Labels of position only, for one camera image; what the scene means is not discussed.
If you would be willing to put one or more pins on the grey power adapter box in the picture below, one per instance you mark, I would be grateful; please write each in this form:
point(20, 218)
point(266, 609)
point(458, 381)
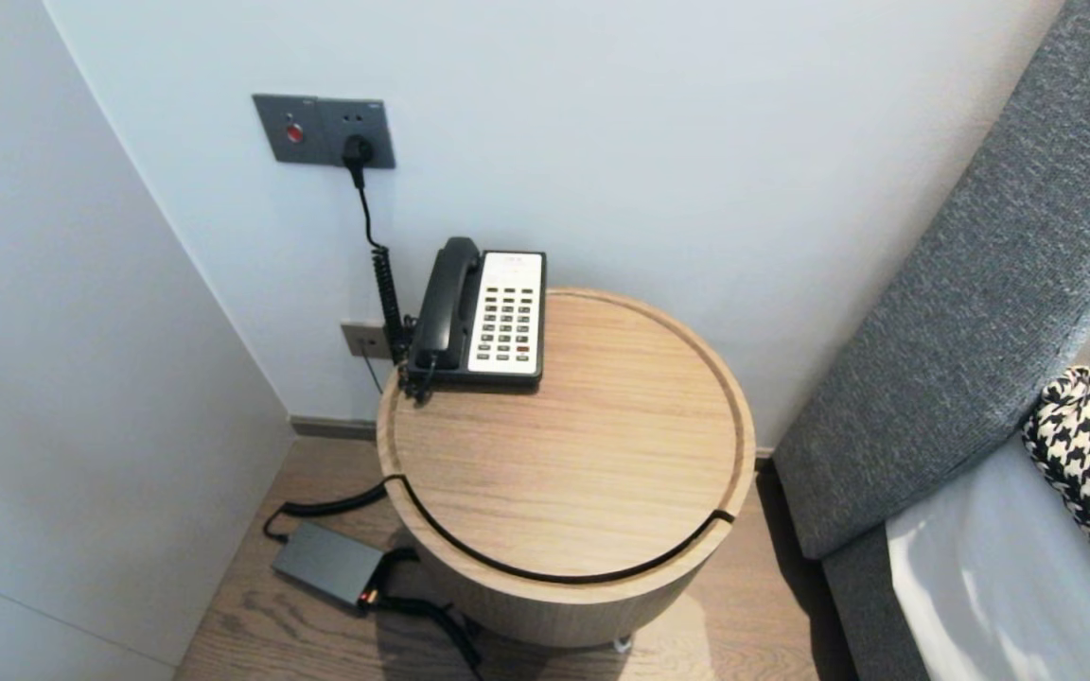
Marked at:
point(327, 563)

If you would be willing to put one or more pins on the black white desk telephone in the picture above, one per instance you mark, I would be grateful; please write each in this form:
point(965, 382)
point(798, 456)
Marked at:
point(507, 312)

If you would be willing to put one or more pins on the grey fabric headboard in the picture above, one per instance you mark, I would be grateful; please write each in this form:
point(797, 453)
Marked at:
point(980, 284)

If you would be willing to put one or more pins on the round wooden side table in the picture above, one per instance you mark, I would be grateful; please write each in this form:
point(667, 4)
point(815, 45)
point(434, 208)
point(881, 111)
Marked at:
point(554, 416)
point(554, 605)

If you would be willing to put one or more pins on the black telephone handset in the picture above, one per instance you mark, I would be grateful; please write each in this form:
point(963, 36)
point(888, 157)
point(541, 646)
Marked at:
point(446, 303)

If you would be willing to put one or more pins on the thin grey phone line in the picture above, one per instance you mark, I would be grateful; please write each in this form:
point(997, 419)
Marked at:
point(372, 372)

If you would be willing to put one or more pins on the grey fabric bed frame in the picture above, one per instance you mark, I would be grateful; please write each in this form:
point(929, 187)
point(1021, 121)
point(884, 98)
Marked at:
point(867, 615)

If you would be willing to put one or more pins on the grey wall socket panel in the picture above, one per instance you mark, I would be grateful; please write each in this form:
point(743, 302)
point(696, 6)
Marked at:
point(318, 123)

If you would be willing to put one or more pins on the small grey wall outlet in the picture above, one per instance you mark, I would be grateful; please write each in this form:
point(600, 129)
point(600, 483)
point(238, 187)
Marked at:
point(360, 340)

